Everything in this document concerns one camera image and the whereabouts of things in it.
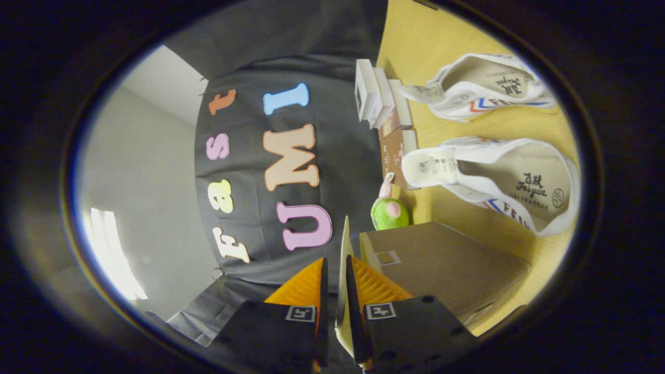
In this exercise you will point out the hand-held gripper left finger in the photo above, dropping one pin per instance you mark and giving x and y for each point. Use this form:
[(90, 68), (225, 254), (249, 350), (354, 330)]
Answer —
[(291, 337)]

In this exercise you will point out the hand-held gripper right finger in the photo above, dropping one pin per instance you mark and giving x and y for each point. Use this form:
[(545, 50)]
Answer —
[(405, 332)]

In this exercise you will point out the beige fabric storage box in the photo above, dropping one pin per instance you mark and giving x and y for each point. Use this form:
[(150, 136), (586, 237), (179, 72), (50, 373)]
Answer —
[(441, 265)]

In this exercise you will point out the white canvas shoe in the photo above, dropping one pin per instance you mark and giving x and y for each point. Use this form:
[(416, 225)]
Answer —
[(457, 98), (436, 166)]

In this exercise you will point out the green pink plush toy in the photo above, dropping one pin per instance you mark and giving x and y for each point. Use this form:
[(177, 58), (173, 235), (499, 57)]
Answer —
[(387, 215)]

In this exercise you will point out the brown picture cover book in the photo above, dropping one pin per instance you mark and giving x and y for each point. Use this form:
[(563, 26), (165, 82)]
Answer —
[(395, 156)]

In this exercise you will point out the ceiling light panel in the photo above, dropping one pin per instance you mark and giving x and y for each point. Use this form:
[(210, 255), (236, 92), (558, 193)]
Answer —
[(111, 249)]

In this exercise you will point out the brown book under white books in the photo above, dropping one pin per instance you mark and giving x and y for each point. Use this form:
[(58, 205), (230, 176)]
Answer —
[(401, 109)]

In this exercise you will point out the plain white book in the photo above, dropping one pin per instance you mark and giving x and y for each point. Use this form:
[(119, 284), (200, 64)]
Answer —
[(384, 98)]

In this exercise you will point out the white book with dark photo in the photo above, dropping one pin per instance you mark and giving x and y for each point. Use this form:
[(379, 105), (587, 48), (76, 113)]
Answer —
[(366, 88)]

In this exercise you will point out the black table clamp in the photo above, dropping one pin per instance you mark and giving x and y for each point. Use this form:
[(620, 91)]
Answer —
[(426, 4)]

